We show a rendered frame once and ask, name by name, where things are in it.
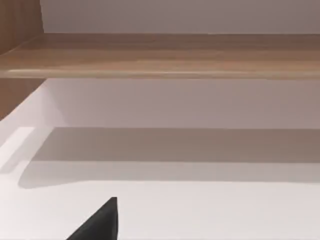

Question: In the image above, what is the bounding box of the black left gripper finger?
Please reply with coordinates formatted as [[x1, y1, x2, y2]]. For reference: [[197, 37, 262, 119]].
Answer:
[[66, 196, 119, 240]]

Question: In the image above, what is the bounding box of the wooden open shelf unit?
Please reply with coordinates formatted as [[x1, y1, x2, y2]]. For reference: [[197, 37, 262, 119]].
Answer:
[[0, 0, 320, 122]]

